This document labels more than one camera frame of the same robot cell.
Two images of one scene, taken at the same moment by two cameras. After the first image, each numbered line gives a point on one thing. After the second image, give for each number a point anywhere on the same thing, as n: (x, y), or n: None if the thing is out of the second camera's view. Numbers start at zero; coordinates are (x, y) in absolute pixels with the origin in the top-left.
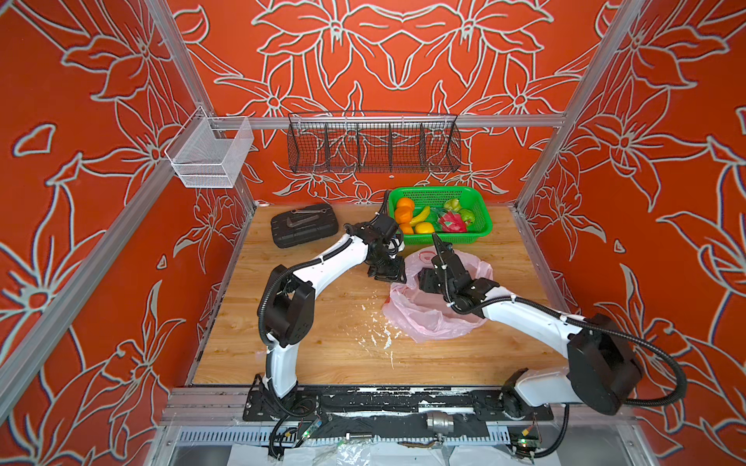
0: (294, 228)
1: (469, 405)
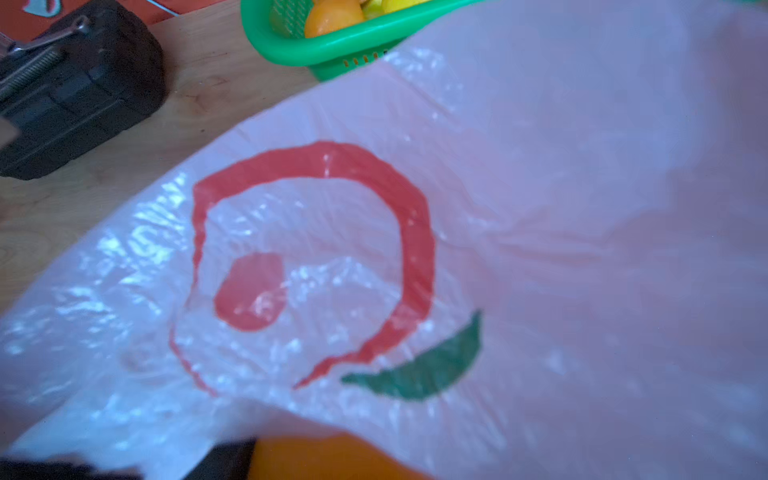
0: (69, 94)
1: None
